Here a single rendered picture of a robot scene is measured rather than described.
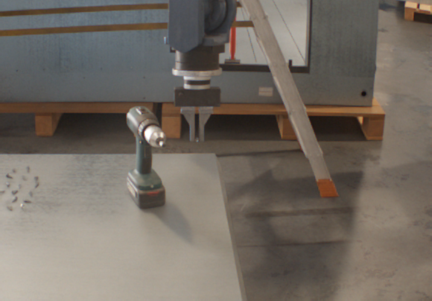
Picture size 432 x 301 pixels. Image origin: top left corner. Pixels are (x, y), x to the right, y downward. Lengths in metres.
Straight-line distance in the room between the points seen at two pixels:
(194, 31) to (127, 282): 0.75
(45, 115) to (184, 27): 2.06
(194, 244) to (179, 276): 0.14
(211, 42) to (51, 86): 2.10
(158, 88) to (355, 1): 1.20
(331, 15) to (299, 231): 1.33
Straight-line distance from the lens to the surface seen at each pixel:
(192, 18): 1.88
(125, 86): 3.82
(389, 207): 3.20
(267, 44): 2.97
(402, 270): 2.74
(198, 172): 1.92
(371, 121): 3.88
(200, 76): 1.92
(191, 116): 1.99
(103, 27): 2.93
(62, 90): 3.88
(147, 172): 1.74
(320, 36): 3.76
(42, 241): 1.61
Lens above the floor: 1.49
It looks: 23 degrees down
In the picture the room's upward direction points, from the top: 1 degrees clockwise
